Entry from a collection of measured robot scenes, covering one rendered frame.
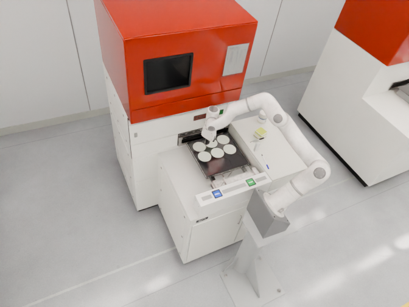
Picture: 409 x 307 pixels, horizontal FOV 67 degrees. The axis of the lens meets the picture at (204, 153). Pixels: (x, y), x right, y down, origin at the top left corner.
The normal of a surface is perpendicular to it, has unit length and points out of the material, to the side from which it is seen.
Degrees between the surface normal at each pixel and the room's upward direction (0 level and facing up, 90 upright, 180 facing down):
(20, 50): 90
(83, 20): 90
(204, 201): 0
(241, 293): 0
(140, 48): 90
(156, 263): 0
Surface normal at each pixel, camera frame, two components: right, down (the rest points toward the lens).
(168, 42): 0.43, 0.71
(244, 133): 0.11, -0.65
